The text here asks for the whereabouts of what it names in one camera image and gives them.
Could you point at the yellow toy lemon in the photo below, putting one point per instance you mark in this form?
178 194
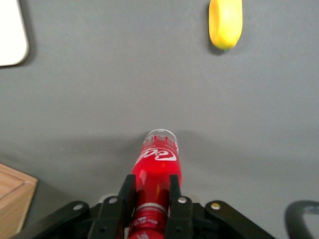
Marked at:
225 22

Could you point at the red coke bottle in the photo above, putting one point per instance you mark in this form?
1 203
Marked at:
154 164

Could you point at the white rectangular tray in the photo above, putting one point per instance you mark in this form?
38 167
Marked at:
11 32

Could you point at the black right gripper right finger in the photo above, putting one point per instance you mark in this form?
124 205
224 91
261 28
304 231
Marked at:
179 216

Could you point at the wooden drawer cabinet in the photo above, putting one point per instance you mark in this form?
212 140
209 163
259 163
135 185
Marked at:
12 199

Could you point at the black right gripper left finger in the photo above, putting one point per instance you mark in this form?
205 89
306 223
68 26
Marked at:
112 216

